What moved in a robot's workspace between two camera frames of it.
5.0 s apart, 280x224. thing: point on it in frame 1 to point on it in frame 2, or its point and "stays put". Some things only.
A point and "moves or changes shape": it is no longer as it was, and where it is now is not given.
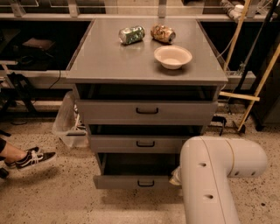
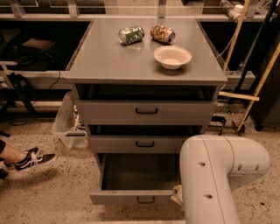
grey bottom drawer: (136, 171) moves or changes shape
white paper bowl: (172, 56) stays put
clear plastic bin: (67, 125) stays put
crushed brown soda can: (163, 33) stays put
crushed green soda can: (129, 35) stays put
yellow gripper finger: (176, 178) to (178, 193)
